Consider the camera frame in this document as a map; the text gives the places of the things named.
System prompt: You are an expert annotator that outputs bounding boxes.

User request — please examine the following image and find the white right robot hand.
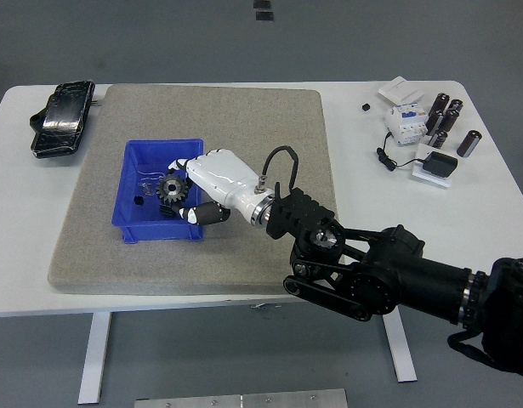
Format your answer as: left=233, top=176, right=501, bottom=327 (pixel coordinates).
left=158, top=147, right=274, bottom=227

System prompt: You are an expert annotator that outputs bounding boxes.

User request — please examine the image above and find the black steel gear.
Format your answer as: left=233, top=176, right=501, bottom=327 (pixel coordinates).
left=155, top=174, right=192, bottom=209

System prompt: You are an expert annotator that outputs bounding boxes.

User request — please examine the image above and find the blue plastic box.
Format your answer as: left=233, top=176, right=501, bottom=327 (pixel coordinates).
left=111, top=138, right=206, bottom=246

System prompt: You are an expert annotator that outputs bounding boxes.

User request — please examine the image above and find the grey-brown foam mat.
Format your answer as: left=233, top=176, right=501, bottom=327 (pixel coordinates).
left=47, top=83, right=346, bottom=297

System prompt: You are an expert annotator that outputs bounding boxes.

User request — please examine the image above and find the black plastic tray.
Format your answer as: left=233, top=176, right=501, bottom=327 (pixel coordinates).
left=29, top=79, right=96, bottom=161

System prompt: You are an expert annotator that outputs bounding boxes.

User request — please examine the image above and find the white circuit breaker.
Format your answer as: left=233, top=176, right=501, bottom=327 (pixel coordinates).
left=384, top=101, right=428, bottom=148

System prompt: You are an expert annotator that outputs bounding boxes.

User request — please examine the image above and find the white socket plate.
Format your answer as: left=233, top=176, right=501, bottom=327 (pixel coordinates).
left=411, top=143, right=453, bottom=190

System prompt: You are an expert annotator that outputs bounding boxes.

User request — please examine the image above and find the black power adapter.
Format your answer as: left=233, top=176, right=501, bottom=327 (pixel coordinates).
left=422, top=151, right=459, bottom=179

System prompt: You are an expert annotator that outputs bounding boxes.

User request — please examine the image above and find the white table leg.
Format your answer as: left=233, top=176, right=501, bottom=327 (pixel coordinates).
left=77, top=312, right=113, bottom=405
left=382, top=316, right=418, bottom=383

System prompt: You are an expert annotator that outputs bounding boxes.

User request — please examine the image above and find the grey metal plate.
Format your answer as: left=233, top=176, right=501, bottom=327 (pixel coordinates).
left=134, top=388, right=350, bottom=408

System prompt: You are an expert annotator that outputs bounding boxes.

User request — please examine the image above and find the black adapter cord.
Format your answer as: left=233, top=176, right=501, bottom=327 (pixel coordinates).
left=375, top=131, right=430, bottom=173

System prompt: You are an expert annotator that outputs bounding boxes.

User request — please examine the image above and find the white wall switch plate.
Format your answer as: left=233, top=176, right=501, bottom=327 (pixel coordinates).
left=378, top=75, right=426, bottom=105

